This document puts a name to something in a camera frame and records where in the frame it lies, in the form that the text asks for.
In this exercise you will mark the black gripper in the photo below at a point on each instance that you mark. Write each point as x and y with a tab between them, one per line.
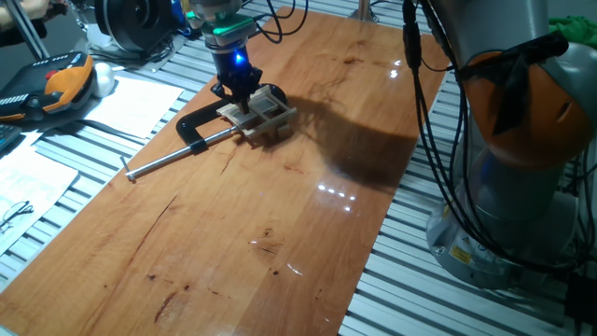
235	70

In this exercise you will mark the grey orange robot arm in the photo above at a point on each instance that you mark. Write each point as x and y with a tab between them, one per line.
513	210

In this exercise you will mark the green cloth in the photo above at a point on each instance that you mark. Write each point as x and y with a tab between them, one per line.
576	29

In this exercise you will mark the thin metal rod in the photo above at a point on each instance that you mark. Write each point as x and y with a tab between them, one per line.
77	16

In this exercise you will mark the small wooden block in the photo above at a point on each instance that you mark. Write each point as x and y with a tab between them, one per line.
285	132

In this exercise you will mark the black C-clamp with steel screw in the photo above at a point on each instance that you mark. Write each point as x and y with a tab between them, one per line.
186	126

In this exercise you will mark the aluminium frame post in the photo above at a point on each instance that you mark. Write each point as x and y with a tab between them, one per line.
25	28
364	9

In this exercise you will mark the black filament spool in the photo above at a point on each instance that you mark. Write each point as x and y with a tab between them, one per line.
121	23

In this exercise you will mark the black eyeglasses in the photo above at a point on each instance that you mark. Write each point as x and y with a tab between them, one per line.
18	210

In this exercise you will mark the miniature wooden sliding window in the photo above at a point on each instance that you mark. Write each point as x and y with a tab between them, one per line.
275	120

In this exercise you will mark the person's bare forearm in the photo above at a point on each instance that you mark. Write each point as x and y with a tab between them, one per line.
23	7

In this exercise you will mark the large wooden board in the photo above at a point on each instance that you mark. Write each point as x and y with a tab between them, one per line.
233	233

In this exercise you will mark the black orange teach pendant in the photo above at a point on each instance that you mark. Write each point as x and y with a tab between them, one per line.
42	88

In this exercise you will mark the white paper sheet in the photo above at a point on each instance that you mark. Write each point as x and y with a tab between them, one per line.
135	105
37	182

